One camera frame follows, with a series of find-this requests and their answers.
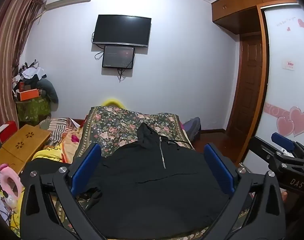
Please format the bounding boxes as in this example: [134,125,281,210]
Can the grey purple backpack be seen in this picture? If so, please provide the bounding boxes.
[183,117,201,141]

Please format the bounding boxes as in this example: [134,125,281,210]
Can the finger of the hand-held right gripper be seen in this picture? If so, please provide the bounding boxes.
[271,132,304,165]
[248,136,304,178]

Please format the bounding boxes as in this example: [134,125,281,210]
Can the colourful printed quilt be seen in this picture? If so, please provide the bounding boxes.
[32,126,87,167]

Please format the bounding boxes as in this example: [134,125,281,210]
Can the yellow plastic ring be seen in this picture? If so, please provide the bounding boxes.
[102,98,127,109]

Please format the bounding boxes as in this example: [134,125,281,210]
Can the white sticker with red print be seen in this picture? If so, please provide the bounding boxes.
[281,59,296,71]

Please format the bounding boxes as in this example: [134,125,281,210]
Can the black hanging cable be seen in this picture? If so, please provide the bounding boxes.
[117,67,127,83]

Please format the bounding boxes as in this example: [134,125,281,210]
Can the black hooded zip jacket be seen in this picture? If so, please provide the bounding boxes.
[24,122,231,239]

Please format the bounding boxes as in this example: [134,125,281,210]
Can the floral bed cover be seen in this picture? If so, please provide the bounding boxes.
[52,106,252,240]

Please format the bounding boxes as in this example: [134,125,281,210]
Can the green floral covered box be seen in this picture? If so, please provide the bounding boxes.
[16,96,51,126]

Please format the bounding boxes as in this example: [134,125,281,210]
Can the tangled cords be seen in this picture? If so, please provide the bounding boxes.
[0,195,21,233]

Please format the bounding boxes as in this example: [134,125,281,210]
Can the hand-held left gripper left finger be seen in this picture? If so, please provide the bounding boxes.
[20,142,110,240]

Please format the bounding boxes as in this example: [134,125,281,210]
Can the pile of mixed clutter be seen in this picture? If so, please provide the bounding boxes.
[13,59,48,92]

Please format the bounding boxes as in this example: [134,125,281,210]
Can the striped brown curtain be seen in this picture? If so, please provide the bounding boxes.
[0,0,48,142]

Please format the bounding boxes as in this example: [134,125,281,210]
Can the wooden overhead cabinet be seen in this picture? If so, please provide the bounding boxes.
[211,0,304,35]

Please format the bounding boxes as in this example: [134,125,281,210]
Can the red box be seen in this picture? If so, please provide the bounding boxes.
[0,121,19,143]

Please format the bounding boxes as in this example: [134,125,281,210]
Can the striped cloth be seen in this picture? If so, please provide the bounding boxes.
[41,117,79,146]

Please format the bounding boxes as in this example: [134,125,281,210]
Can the wooden folding lap table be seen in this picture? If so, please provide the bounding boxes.
[0,124,52,175]

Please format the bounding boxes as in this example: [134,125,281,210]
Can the pink plastic toy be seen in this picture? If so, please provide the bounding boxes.
[0,164,24,211]

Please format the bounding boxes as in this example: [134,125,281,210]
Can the brown wooden door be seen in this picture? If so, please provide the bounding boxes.
[227,33,265,137]

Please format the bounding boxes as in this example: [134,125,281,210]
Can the large black wall television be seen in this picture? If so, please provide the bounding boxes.
[92,14,152,48]

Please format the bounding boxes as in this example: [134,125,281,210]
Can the orange box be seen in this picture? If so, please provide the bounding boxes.
[19,89,40,101]

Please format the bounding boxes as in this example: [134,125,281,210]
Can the small black wall monitor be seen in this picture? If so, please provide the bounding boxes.
[102,45,135,69]

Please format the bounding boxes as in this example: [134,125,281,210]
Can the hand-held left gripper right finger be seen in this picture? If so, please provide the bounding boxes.
[204,143,286,240]

